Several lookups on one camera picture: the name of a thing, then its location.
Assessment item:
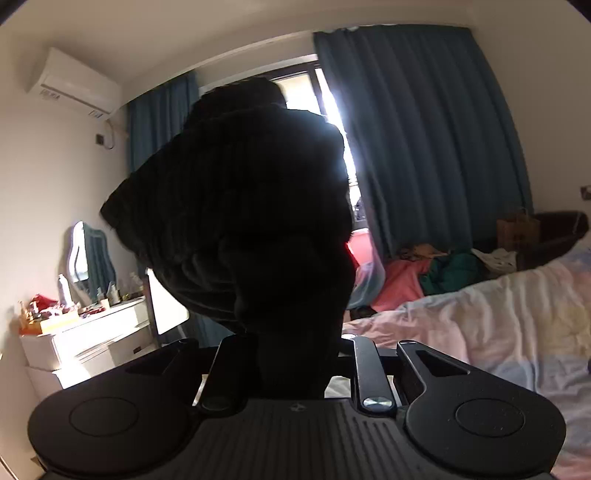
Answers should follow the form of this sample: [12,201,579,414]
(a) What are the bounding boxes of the white air conditioner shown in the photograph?
[28,46,123,120]

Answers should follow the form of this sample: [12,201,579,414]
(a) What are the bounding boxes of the brown paper bag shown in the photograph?
[496,208,541,252]

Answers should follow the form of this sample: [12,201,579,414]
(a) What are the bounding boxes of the orange box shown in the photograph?
[19,314,79,334]

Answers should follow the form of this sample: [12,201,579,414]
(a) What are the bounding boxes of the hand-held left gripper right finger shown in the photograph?
[339,336,472,412]

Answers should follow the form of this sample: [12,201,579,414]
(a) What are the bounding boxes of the bed with pastel sheet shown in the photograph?
[323,247,591,480]

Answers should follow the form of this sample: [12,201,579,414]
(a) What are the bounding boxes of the row of cosmetic bottles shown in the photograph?
[95,272,146,305]

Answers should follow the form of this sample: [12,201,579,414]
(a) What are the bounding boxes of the black pants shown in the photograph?
[99,76,356,402]

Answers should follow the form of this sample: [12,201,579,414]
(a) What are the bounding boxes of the light blue cloth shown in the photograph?
[346,258,386,311]

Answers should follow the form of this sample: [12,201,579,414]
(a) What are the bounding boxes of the white ribbed storage box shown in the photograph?
[21,335,63,372]

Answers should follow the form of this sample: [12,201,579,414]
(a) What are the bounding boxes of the dark framed window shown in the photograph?
[259,54,370,232]

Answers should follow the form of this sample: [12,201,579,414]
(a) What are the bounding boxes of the blue curtain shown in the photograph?
[313,24,534,259]
[127,71,234,347]

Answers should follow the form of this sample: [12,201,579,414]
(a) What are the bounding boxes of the black armchair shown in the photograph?
[475,210,589,273]

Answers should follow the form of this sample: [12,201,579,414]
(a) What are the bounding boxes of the white dressing table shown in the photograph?
[21,295,160,402]

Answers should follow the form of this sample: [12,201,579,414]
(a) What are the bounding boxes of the white chair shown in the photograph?
[145,268,190,347]

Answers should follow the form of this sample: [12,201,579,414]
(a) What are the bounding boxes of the white cloth bag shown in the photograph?
[471,248,518,273]

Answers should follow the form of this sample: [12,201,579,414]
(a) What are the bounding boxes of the wavy edged mirror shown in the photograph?
[62,220,117,296]

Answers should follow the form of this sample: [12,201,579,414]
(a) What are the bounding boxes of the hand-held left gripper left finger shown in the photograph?
[124,336,254,412]

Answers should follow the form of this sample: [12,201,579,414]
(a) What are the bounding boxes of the tan cloth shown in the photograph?
[399,244,451,260]

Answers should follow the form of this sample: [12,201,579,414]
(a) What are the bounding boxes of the pink cloth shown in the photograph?
[372,258,432,315]

